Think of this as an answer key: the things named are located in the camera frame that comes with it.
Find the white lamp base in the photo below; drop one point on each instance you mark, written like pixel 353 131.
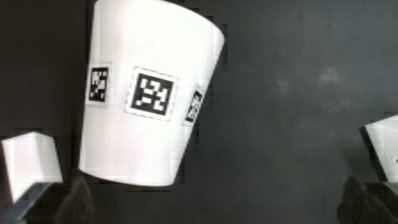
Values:
pixel 383 133

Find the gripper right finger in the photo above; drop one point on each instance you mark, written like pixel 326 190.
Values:
pixel 369 205

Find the white table fence frame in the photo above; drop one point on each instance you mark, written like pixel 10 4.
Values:
pixel 31 162

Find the white lamp shade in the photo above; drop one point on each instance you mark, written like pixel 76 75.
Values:
pixel 156 49

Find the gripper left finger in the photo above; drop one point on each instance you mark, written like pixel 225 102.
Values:
pixel 56 203

